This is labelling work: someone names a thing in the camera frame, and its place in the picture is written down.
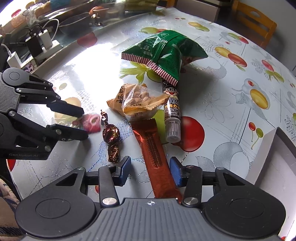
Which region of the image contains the wooden slat-back chair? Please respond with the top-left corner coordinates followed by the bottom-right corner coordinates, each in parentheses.
top-left (232, 0), bottom-right (277, 48)

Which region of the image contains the pink candy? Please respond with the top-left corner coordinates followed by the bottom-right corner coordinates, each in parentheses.
top-left (80, 113), bottom-right (101, 133)

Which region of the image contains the brown foil candy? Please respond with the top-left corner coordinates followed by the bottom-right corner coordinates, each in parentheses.
top-left (100, 109), bottom-right (121, 163)

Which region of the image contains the green snack bag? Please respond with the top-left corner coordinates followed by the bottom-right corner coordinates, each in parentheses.
top-left (121, 30), bottom-right (208, 87)

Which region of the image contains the patterned cloth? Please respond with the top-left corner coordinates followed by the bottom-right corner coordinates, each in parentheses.
top-left (0, 178), bottom-right (22, 234)

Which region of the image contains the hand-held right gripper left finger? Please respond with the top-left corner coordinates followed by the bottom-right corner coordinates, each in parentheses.
top-left (55, 156), bottom-right (132, 207)

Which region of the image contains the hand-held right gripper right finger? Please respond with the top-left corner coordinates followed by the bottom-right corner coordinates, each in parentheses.
top-left (169, 156), bottom-right (245, 208)

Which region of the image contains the cartoon printed snack tube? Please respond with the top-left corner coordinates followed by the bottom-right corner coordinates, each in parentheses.
top-left (160, 77), bottom-right (182, 143)

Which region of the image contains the dark metal bowl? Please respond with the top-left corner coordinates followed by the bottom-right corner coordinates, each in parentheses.
top-left (58, 12), bottom-right (92, 35)

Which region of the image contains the fruit printed tablecloth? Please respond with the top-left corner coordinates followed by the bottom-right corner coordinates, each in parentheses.
top-left (7, 6), bottom-right (296, 202)

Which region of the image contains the wrapped bread package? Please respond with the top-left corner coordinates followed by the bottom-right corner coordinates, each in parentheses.
top-left (9, 0), bottom-right (56, 27)

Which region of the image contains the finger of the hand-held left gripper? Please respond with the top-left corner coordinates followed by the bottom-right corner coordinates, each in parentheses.
top-left (16, 74), bottom-right (85, 118)
top-left (8, 111), bottom-right (89, 153)

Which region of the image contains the black cable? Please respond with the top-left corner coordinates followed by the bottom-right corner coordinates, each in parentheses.
top-left (28, 19), bottom-right (61, 43)

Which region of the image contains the white power strip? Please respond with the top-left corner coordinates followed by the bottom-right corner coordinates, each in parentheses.
top-left (21, 39), bottom-right (62, 70)

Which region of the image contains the orange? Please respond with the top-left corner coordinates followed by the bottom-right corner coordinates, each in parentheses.
top-left (89, 6), bottom-right (108, 17)

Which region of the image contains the black charger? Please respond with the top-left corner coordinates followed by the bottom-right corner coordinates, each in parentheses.
top-left (25, 35), bottom-right (44, 57)

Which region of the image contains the white cardboard box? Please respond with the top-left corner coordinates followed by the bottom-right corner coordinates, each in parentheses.
top-left (245, 127), bottom-right (296, 241)

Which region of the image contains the clear orange peanut packet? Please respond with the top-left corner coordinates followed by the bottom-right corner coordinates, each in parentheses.
top-left (106, 83), bottom-right (170, 121)

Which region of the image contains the grey white cabinet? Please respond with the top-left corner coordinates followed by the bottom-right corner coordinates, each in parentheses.
top-left (177, 0), bottom-right (234, 22)

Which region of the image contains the white charger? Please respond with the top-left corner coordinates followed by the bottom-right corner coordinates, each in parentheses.
top-left (38, 30), bottom-right (54, 49)
top-left (6, 51), bottom-right (23, 69)

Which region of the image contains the red-orange wafer bar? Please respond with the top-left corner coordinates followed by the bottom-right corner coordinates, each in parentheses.
top-left (131, 118), bottom-right (183, 200)

